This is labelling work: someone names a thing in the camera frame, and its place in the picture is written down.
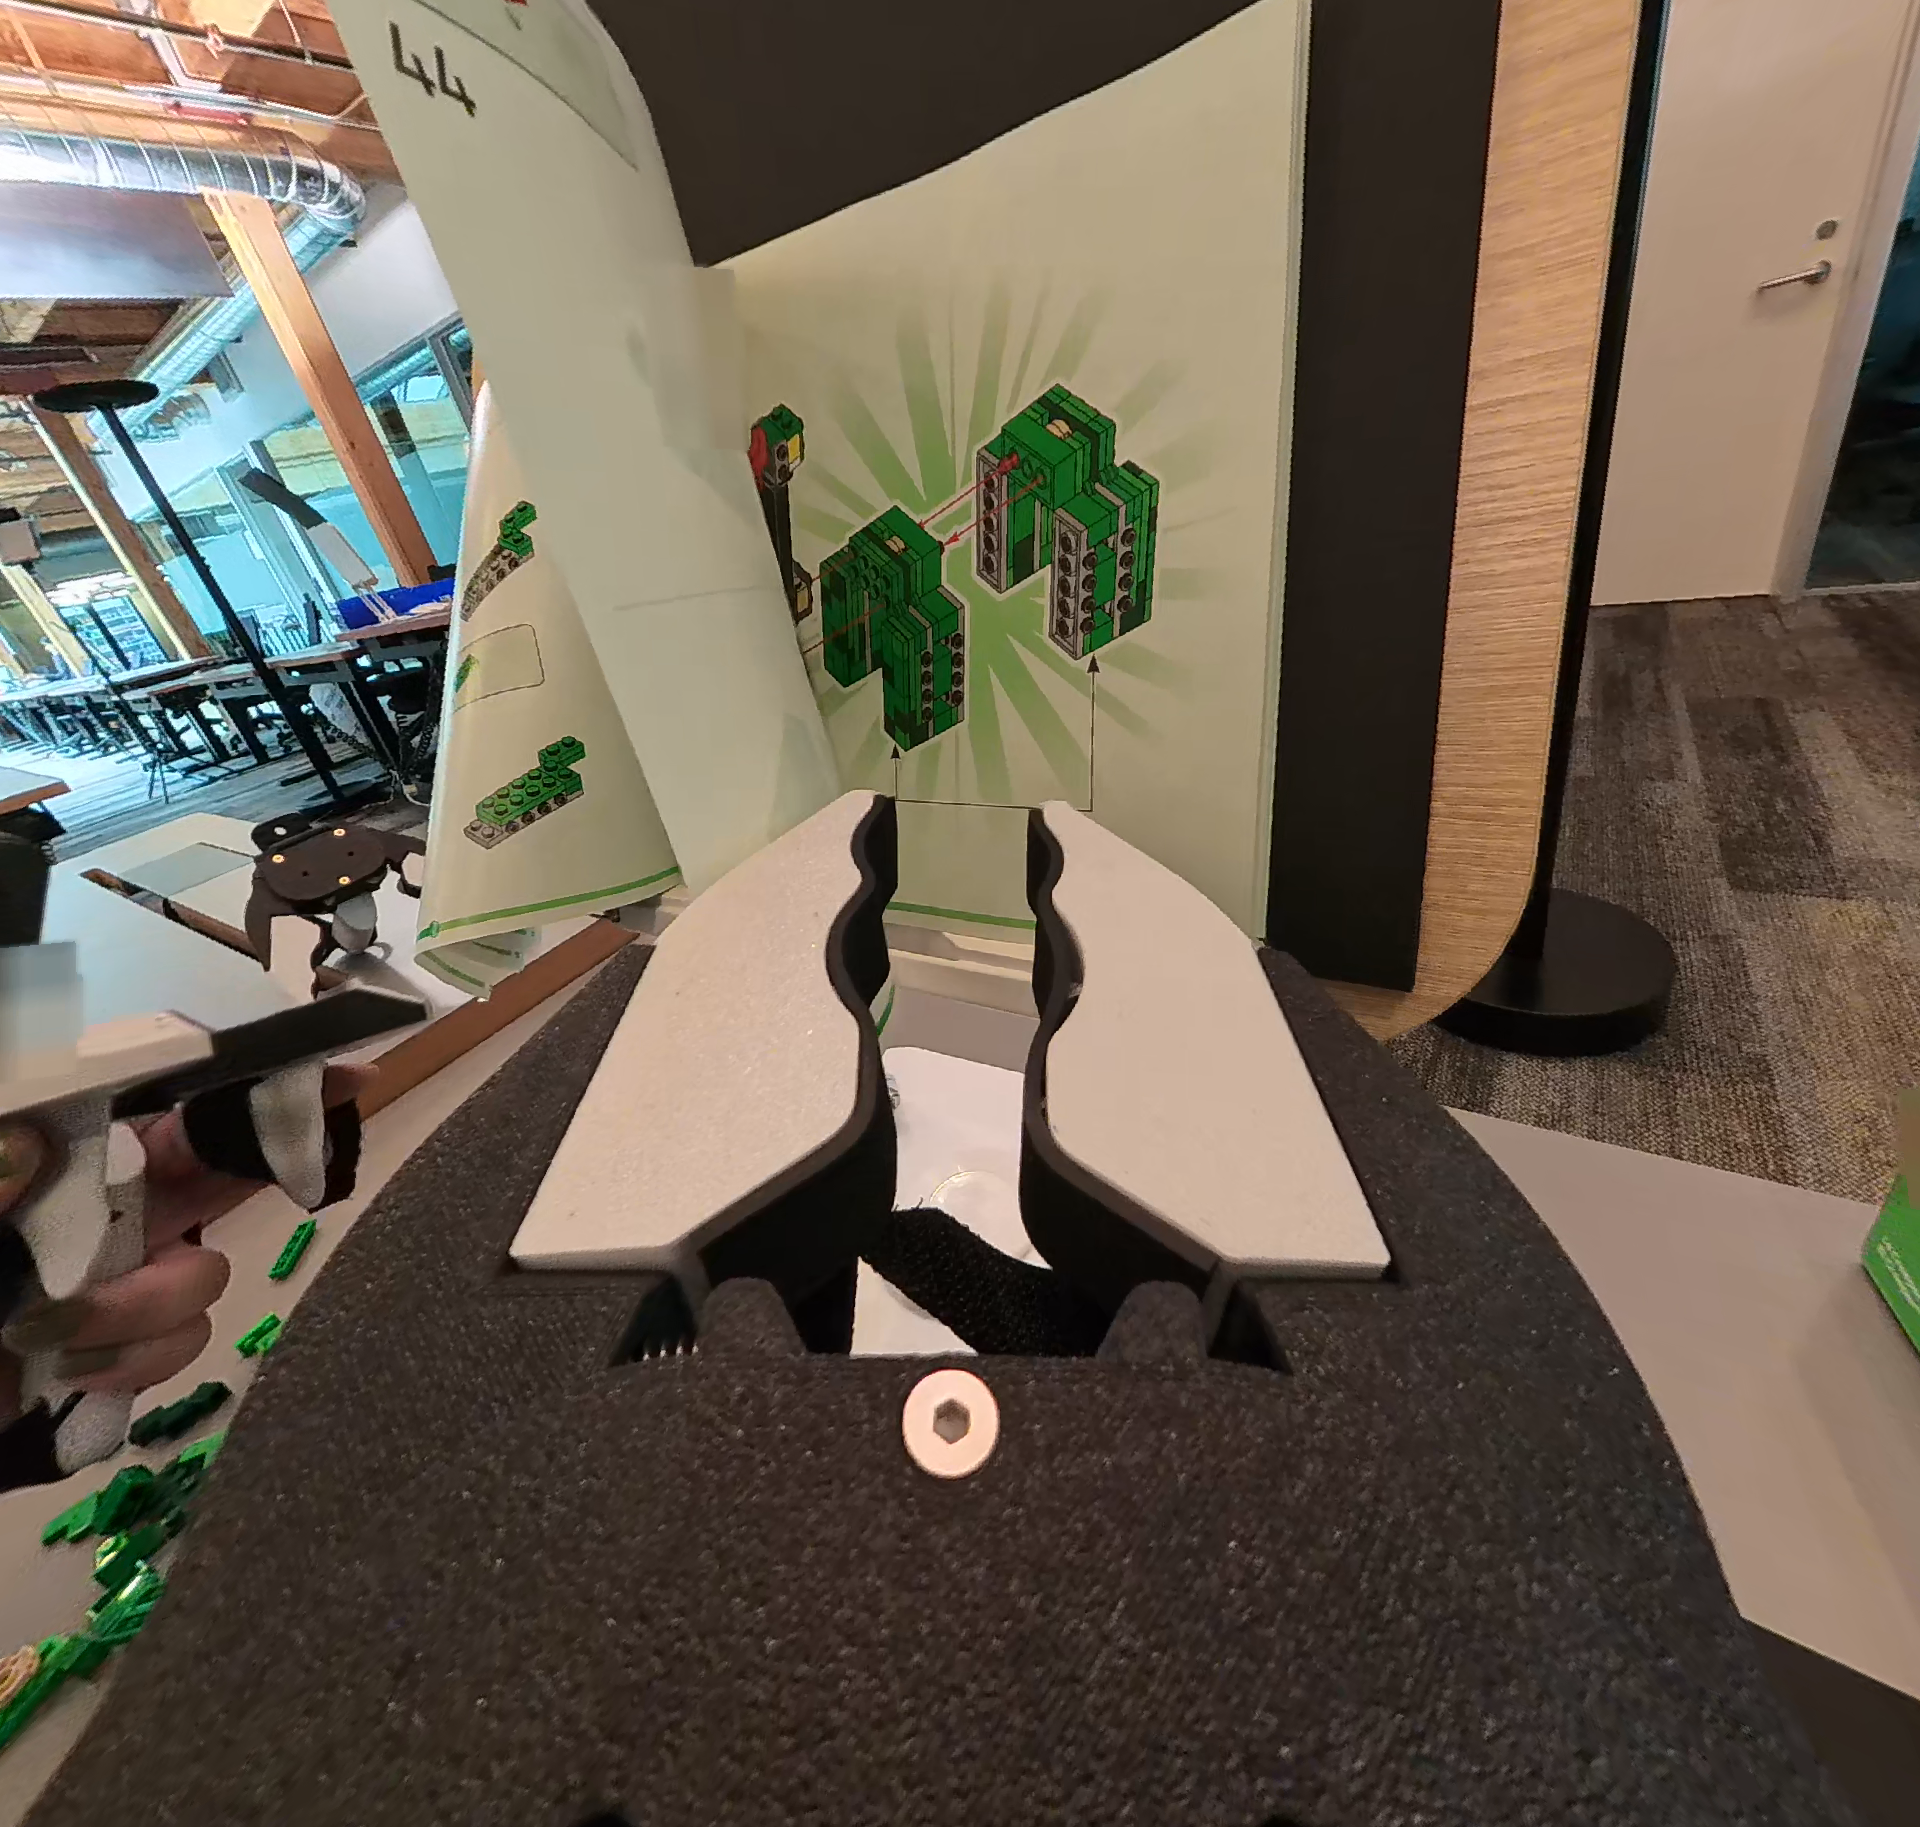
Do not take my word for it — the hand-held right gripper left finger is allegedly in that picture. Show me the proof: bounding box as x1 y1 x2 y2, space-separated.
510 790 906 1278

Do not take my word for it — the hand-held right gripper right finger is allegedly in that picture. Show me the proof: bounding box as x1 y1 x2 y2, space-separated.
1019 800 1392 1282

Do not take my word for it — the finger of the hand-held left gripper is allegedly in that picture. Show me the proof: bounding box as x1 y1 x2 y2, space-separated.
0 992 434 1120

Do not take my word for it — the pale green instruction booklet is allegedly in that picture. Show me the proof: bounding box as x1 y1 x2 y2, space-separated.
292 0 1318 1000

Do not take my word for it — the grey desk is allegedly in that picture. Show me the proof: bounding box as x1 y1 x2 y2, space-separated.
0 770 1920 1827

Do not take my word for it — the person's left hand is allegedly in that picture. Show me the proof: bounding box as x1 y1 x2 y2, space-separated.
0 1062 379 1410

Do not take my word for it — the grey office table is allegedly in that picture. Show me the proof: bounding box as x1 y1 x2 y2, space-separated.
65 808 452 990

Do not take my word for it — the white book stand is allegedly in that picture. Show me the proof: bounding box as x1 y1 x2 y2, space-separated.
846 898 1055 1360

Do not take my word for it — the black clawed device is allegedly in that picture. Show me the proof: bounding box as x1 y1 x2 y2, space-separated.
246 814 431 1002

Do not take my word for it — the pile of green toy bricks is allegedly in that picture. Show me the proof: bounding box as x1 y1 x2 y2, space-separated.
0 1212 328 1758

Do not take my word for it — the black floor lamp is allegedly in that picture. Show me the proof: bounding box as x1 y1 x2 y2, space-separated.
36 376 349 810

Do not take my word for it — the green toy set box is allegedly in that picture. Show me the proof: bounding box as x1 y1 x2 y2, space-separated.
1855 1164 1920 1360

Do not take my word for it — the black partition with wooden edge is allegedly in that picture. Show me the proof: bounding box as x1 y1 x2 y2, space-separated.
516 0 1679 1062

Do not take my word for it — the white door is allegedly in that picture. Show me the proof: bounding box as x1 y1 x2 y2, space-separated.
1590 0 1920 610

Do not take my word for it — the wooden post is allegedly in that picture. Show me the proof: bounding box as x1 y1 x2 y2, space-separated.
201 192 440 588
29 402 212 660

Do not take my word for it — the silver air duct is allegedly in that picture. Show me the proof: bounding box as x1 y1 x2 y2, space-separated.
0 124 399 232

